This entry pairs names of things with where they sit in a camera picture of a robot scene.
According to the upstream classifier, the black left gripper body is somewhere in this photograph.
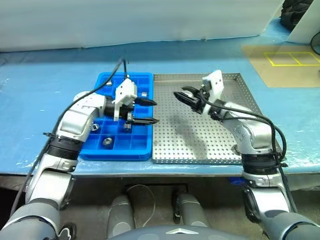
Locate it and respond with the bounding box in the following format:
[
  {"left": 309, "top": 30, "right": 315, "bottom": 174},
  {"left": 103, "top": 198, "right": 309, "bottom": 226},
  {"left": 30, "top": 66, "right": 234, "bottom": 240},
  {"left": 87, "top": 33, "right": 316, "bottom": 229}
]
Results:
[{"left": 119, "top": 100, "right": 137, "bottom": 122}]

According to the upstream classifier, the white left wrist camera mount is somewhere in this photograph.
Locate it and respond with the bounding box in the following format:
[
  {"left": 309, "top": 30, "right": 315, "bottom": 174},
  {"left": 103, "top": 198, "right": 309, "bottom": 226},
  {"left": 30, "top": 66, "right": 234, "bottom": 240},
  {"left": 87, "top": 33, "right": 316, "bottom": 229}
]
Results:
[{"left": 112, "top": 78, "right": 139, "bottom": 122}]

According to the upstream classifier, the black bundled object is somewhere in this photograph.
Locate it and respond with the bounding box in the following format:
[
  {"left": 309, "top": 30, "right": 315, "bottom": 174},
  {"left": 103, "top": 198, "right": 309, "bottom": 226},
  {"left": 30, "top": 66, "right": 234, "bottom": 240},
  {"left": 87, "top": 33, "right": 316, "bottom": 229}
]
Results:
[{"left": 279, "top": 0, "right": 313, "bottom": 32}]

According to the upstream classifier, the large white backdrop board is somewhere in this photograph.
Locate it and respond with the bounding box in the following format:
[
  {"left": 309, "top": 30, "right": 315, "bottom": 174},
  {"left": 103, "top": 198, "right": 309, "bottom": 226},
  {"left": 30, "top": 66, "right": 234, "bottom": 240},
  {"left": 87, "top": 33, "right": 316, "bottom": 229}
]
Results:
[{"left": 0, "top": 0, "right": 286, "bottom": 52}]

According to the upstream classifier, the small white board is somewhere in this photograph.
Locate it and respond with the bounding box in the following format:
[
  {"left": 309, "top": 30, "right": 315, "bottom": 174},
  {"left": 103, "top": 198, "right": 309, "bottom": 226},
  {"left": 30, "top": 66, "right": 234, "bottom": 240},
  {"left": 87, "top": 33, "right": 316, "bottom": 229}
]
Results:
[{"left": 287, "top": 4, "right": 320, "bottom": 46}]

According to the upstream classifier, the grey robot leg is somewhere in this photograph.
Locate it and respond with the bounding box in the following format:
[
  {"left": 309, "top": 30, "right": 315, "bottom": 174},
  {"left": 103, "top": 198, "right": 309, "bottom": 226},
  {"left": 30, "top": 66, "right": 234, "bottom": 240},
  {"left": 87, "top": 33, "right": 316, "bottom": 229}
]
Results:
[
  {"left": 172, "top": 192, "right": 210, "bottom": 230},
  {"left": 106, "top": 194, "right": 136, "bottom": 239}
]

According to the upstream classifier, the grey robot torso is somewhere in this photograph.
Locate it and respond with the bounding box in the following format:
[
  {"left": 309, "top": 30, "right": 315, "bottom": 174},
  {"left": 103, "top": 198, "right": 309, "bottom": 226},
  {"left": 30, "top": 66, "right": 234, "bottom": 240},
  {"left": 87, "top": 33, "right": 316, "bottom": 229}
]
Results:
[{"left": 107, "top": 224, "right": 214, "bottom": 240}]

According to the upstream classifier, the curved black cable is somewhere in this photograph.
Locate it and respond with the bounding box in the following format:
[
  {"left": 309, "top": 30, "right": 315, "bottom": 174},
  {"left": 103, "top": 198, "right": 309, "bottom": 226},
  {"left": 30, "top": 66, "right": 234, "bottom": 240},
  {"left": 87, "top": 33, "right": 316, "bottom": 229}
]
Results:
[{"left": 309, "top": 32, "right": 320, "bottom": 55}]

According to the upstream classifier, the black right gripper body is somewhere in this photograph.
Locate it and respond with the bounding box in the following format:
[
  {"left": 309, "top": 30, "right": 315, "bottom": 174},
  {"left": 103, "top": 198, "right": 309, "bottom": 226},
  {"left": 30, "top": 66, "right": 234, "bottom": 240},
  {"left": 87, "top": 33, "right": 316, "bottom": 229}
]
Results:
[{"left": 192, "top": 85, "right": 211, "bottom": 115}]

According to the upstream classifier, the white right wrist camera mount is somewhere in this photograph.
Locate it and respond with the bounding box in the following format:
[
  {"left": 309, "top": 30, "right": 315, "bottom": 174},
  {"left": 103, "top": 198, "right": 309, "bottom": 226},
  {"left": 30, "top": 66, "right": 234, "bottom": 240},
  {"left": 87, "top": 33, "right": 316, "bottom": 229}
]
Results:
[{"left": 201, "top": 69, "right": 225, "bottom": 116}]

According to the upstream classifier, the thin white cable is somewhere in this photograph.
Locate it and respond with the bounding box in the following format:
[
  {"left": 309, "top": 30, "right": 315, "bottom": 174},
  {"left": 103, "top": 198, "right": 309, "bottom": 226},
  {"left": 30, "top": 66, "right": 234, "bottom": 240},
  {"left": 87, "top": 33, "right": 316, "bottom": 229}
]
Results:
[{"left": 124, "top": 184, "right": 157, "bottom": 227}]

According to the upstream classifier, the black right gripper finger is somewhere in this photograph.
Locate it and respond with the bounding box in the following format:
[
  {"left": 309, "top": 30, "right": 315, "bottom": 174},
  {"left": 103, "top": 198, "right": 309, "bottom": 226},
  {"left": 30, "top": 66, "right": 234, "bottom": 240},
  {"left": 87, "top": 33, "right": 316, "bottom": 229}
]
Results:
[
  {"left": 180, "top": 85, "right": 201, "bottom": 94},
  {"left": 173, "top": 91, "right": 200, "bottom": 109}
]

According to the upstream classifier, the brown cardboard sheet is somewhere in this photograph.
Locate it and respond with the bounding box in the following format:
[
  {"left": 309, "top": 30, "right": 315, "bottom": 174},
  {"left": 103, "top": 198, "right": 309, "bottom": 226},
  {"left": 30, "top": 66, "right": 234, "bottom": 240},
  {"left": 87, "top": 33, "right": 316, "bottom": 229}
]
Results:
[{"left": 241, "top": 44, "right": 320, "bottom": 88}]

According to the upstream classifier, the perforated metal tray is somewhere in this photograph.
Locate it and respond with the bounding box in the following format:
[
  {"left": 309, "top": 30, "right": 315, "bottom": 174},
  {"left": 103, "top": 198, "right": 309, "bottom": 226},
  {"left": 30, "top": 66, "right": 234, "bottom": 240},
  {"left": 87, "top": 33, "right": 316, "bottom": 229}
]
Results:
[{"left": 150, "top": 72, "right": 263, "bottom": 166}]

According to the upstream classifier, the grey left robot leg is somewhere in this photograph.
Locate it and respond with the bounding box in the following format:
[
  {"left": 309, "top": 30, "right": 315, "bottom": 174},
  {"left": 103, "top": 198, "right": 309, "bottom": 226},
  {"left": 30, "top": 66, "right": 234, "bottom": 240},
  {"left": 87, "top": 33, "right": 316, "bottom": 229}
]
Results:
[{"left": 106, "top": 194, "right": 136, "bottom": 239}]

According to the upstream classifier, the blue compartment parts tray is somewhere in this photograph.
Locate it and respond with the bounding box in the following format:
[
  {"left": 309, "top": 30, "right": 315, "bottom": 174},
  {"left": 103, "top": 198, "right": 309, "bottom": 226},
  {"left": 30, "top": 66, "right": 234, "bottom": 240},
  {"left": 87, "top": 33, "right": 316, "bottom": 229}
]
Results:
[{"left": 78, "top": 71, "right": 155, "bottom": 162}]

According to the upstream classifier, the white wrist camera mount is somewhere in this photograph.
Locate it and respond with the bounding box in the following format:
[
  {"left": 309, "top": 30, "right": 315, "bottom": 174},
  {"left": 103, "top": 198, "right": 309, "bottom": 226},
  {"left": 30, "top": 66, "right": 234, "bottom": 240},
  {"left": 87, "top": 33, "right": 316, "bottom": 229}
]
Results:
[
  {"left": 201, "top": 69, "right": 225, "bottom": 116},
  {"left": 112, "top": 78, "right": 139, "bottom": 122}
]

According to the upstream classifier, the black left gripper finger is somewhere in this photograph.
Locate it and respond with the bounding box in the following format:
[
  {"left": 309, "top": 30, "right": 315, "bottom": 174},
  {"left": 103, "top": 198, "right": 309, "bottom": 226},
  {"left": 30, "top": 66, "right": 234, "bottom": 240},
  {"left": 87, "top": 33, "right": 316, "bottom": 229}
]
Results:
[
  {"left": 131, "top": 116, "right": 161, "bottom": 126},
  {"left": 135, "top": 97, "right": 158, "bottom": 108}
]

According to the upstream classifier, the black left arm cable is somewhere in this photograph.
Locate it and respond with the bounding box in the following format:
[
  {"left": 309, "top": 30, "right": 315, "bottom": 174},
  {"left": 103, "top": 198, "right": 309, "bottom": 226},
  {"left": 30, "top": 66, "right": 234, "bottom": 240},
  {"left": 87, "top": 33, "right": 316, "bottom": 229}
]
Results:
[{"left": 8, "top": 56, "right": 131, "bottom": 221}]

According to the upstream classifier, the grey right robot leg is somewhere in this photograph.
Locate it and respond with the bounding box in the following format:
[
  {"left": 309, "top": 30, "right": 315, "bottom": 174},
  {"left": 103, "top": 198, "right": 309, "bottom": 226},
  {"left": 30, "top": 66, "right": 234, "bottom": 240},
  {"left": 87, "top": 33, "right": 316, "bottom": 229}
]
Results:
[{"left": 172, "top": 192, "right": 210, "bottom": 230}]

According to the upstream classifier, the blue plastic piece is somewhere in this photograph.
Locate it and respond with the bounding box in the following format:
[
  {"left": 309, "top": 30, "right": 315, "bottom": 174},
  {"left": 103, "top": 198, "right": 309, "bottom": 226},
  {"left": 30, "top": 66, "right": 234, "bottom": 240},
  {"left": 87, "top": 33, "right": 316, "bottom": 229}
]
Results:
[{"left": 228, "top": 176, "right": 245, "bottom": 186}]

